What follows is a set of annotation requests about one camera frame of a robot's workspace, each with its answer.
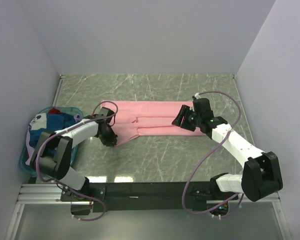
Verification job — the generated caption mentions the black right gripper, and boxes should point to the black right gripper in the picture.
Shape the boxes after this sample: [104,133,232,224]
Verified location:
[171,105,202,132]

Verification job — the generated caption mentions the pink t shirt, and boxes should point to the pink t shirt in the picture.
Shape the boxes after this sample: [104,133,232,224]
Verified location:
[101,101,204,146]

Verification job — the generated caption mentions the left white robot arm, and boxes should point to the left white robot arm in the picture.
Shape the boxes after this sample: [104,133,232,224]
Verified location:
[30,116,117,201]

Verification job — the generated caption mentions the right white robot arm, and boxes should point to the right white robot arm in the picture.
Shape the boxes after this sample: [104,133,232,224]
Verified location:
[172,105,283,202]

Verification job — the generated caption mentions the red garment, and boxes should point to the red garment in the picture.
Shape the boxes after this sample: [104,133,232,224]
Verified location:
[48,107,62,115]

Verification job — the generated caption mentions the black base beam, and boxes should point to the black base beam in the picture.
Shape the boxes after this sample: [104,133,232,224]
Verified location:
[59,181,241,216]

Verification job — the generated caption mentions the lavender t shirt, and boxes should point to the lavender t shirt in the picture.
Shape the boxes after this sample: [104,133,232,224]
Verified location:
[24,113,82,166]

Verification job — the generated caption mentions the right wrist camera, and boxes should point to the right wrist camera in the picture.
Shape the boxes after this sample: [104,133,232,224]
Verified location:
[192,93,214,120]

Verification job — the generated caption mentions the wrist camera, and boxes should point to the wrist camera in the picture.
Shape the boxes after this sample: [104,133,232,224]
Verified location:
[192,93,214,120]
[92,107,115,120]

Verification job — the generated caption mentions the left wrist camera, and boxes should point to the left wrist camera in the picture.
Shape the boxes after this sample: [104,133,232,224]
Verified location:
[92,107,115,120]

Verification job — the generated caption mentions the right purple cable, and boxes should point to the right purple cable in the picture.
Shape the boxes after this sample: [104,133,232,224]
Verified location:
[181,91,245,218]

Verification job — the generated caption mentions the purple cable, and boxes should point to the purple cable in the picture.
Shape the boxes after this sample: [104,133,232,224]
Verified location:
[34,101,120,222]
[181,91,245,218]

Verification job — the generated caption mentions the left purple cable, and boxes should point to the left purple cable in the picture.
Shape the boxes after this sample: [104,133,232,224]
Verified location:
[34,101,120,222]

